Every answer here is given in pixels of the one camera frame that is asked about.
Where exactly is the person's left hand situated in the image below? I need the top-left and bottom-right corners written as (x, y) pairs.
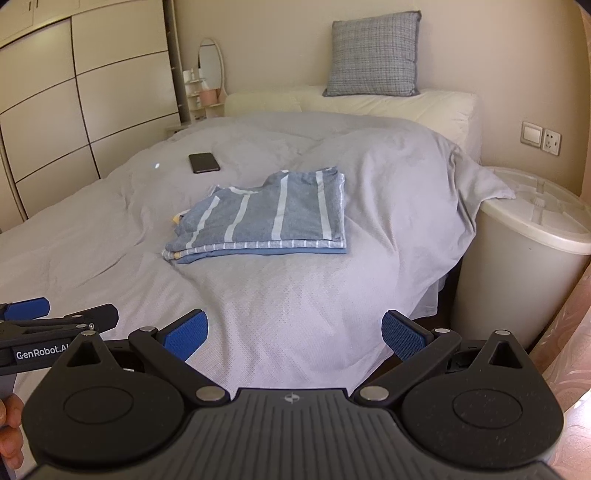
top-left (0, 394), bottom-right (25, 468)

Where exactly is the black smartphone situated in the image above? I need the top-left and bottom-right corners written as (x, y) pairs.
top-left (188, 152), bottom-right (222, 175)

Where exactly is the grey plaid pillow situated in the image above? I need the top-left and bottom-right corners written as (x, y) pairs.
top-left (322, 9), bottom-right (423, 98)

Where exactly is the light grey bed blanket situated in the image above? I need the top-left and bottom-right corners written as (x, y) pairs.
top-left (0, 111), bottom-right (518, 403)

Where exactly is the cream headboard cushion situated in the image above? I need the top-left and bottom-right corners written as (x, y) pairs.
top-left (224, 87), bottom-right (483, 165)

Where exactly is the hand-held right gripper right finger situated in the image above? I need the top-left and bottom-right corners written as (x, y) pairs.
top-left (353, 310), bottom-right (537, 407)

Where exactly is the white round lidded bin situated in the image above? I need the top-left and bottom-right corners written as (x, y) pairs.
top-left (450, 166), bottom-right (591, 352)

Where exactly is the white wall socket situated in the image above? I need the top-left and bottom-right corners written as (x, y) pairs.
top-left (540, 128), bottom-right (563, 156)

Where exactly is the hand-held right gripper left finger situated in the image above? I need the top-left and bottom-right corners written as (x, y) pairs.
top-left (52, 310), bottom-right (230, 407)

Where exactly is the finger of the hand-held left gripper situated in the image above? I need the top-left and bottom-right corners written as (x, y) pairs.
top-left (0, 297), bottom-right (51, 320)
top-left (0, 303), bottom-right (120, 343)

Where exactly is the thin-striped folded garment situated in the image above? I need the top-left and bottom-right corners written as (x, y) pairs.
top-left (161, 239), bottom-right (347, 260)

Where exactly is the oval standing mirror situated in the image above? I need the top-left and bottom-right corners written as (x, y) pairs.
top-left (198, 38), bottom-right (228, 106)

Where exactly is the blue white-striped t-shirt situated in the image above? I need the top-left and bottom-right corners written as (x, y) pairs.
top-left (172, 167), bottom-right (347, 245)

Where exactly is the beige wall switch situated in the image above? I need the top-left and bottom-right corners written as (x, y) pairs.
top-left (520, 120), bottom-right (545, 148)

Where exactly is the cream wardrobe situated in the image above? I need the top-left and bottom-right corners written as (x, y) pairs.
top-left (0, 0), bottom-right (170, 232)

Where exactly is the cream shelf unit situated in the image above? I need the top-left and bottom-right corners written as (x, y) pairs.
top-left (163, 0), bottom-right (228, 137)

